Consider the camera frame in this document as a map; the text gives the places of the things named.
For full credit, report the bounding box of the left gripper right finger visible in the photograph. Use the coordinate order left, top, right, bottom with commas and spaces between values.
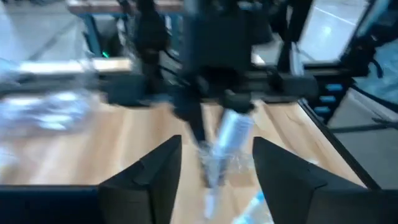
252, 136, 398, 224

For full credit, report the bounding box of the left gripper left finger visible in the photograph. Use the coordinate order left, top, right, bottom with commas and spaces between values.
0, 135, 183, 224

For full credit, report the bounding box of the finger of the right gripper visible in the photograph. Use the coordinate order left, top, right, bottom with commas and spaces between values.
174, 93, 208, 142
217, 93, 256, 114

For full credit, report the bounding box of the purple toothbrush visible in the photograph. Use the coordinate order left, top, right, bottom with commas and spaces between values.
0, 91, 94, 138

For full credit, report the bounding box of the blue toothbrush in clear wrapper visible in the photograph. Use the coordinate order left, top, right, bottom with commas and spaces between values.
231, 189, 275, 224

